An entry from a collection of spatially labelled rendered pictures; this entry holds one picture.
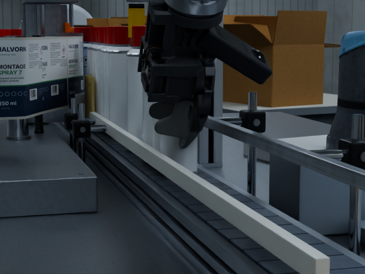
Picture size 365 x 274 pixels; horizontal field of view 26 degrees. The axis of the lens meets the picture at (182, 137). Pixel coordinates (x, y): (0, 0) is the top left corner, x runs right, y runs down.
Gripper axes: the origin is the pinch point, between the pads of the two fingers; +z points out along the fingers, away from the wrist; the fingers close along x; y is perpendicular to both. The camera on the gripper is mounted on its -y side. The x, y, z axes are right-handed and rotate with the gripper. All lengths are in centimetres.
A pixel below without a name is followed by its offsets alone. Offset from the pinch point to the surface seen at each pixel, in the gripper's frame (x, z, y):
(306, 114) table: -150, 107, -99
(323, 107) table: -152, 106, -107
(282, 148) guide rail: 21.8, -15.4, -2.5
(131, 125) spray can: -20.7, 13.1, 2.7
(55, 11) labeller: -73, 21, 9
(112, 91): -38.5, 18.4, 2.5
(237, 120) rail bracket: -0.7, -2.3, -6.7
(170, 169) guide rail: 8.4, -2.0, 4.6
